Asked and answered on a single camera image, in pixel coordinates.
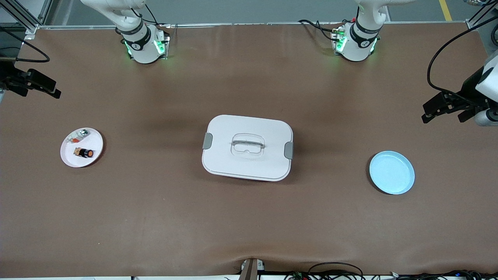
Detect black base power cable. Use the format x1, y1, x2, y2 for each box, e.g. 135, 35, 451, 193
298, 19, 343, 42

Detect light blue round plate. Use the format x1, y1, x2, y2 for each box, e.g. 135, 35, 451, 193
369, 151, 415, 195

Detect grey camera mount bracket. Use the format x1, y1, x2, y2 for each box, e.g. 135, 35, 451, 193
238, 258, 266, 280

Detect black cable bundle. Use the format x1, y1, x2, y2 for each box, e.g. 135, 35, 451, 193
284, 262, 498, 280

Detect metal table edge rail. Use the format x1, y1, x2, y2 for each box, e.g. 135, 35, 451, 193
37, 21, 467, 30

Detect white round plate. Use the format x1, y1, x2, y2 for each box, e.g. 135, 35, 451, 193
60, 128, 104, 168

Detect white lidded box grey clips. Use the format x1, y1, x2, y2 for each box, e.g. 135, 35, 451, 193
202, 114, 294, 182

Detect aluminium frame profile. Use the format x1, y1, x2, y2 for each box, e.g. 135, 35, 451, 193
465, 0, 498, 31
0, 0, 53, 35

